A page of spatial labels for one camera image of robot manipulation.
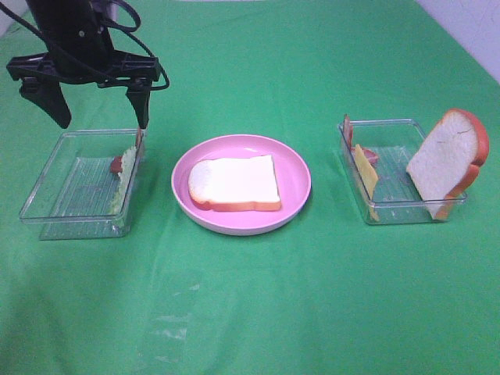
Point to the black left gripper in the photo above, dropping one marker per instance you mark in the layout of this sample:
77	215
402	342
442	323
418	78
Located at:
80	57

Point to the clear plastic film sheet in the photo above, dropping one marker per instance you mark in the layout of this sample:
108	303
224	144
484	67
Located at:
166	326

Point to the toy bread slice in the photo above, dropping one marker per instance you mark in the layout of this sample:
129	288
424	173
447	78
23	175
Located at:
449	160
235	184

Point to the right clear plastic tray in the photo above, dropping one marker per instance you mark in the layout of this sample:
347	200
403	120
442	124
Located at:
395	199

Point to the green table cloth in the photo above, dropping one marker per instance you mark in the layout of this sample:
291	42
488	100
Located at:
327	293

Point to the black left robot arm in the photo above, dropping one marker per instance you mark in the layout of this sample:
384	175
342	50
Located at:
54	17

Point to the toy bacon strip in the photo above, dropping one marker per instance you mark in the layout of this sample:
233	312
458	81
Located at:
139	138
347	130

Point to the pink round plate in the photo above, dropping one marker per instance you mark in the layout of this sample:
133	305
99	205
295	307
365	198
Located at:
293	180

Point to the toy lettuce leaf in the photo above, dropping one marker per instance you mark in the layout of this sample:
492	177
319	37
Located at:
124	177

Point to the left clear plastic tray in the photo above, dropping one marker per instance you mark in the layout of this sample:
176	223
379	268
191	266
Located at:
71	197

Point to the clear plastic tray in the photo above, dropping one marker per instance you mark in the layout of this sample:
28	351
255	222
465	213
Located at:
71	197
395	199

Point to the yellow toy cheese slice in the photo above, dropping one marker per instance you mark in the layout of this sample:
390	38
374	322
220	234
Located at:
368	179

